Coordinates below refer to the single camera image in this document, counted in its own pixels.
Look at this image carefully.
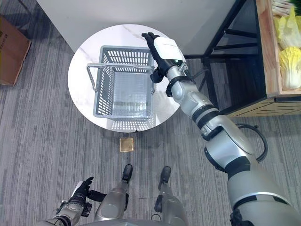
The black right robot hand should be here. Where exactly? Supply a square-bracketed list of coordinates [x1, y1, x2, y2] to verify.
[141, 32, 183, 84]

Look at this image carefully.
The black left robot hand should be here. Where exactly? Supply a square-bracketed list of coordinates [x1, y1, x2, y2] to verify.
[72, 176, 94, 200]

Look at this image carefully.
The grey plastic shopping basket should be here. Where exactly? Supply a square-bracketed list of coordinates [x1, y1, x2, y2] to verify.
[87, 45, 156, 131]

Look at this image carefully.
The silver left robot leg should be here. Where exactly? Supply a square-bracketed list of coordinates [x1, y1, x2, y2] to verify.
[93, 164, 134, 223]

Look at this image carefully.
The silver robot leg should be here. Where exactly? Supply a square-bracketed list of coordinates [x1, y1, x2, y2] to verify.
[93, 164, 134, 223]
[154, 166, 189, 226]

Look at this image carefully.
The round white marble table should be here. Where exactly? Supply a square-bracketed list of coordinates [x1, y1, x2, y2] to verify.
[67, 24, 186, 131]

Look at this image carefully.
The brass floor socket plate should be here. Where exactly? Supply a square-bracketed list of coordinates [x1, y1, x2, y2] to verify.
[119, 137, 135, 153]

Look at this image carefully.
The silver right robot leg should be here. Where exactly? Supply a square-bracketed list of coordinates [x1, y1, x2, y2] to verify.
[154, 166, 189, 226]

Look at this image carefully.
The wooden produce crate shelf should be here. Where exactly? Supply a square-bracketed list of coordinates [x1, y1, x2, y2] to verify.
[225, 0, 301, 118]

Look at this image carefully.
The yellow napa cabbage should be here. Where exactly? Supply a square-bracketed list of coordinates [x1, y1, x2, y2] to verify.
[274, 6, 301, 50]
[278, 46, 301, 90]

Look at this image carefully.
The pale leek bundle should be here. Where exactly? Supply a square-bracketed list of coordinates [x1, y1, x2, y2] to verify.
[270, 0, 297, 16]

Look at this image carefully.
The brown cardboard box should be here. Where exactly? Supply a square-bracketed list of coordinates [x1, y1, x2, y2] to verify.
[0, 16, 32, 86]

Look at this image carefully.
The black metal shelf frame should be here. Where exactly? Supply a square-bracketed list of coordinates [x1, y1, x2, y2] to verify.
[183, 0, 268, 111]

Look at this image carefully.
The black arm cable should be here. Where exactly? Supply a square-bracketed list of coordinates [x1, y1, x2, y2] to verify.
[235, 123, 268, 163]

